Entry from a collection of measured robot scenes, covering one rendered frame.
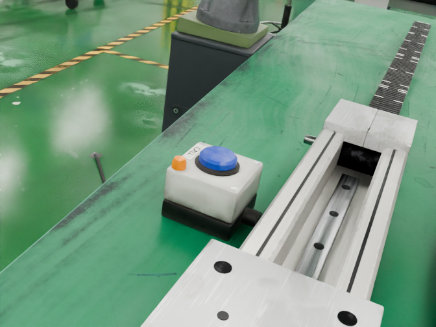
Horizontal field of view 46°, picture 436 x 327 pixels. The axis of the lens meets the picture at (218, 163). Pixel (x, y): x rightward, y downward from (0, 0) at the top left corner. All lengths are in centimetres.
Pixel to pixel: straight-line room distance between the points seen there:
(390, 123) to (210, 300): 43
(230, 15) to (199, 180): 73
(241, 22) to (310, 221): 76
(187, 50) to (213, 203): 74
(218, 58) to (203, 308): 95
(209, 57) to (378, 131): 65
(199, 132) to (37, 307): 39
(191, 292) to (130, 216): 28
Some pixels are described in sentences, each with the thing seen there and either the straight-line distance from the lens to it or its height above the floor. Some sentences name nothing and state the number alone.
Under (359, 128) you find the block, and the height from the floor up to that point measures 87.
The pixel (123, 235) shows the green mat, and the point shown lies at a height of 78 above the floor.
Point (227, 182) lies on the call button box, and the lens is 52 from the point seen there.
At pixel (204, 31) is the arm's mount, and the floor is 79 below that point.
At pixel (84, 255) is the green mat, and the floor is 78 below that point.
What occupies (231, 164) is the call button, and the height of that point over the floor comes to 85.
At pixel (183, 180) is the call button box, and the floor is 83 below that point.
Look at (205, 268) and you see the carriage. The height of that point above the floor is 90.
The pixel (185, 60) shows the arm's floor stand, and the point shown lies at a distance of 123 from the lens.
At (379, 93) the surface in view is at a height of 81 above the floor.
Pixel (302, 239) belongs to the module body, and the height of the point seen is 82.
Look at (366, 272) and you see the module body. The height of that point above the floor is 86.
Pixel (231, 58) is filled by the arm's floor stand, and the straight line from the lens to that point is 119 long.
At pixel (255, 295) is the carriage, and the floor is 90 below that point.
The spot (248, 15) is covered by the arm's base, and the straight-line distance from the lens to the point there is 123.
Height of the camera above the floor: 110
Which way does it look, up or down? 29 degrees down
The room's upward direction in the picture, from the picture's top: 10 degrees clockwise
